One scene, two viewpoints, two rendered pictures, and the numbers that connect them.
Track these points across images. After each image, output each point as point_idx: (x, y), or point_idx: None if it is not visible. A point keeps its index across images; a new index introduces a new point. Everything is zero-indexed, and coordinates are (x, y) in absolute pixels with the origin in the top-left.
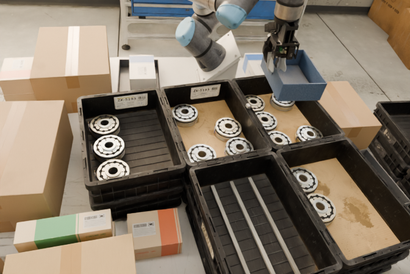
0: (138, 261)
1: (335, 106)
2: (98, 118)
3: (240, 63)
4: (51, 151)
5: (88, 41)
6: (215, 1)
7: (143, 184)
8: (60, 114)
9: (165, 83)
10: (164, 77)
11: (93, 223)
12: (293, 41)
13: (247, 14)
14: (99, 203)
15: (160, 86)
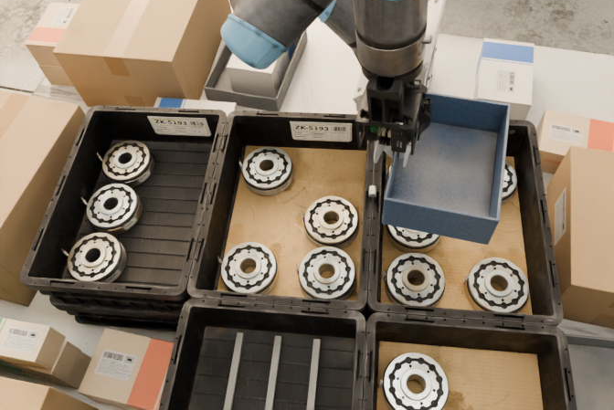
0: (106, 405)
1: (609, 226)
2: (121, 147)
3: (478, 53)
4: (16, 198)
5: None
6: None
7: (121, 297)
8: (61, 131)
9: (304, 78)
10: (308, 64)
11: (16, 342)
12: (407, 117)
13: (287, 43)
14: (60, 302)
15: (291, 84)
